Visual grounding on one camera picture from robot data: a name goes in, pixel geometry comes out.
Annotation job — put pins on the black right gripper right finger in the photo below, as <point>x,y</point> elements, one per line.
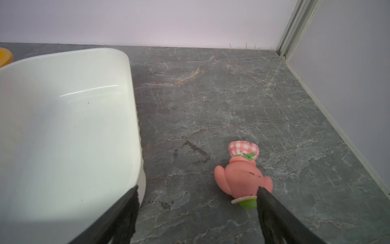
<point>279,225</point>

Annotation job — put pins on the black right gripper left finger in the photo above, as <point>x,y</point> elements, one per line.
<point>117,225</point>

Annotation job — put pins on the pink toy figure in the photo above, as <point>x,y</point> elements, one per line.
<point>241,178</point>

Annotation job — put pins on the white plastic tub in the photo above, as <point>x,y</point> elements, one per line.
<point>71,151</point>

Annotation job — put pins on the yellow plastic tub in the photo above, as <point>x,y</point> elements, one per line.
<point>6,57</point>

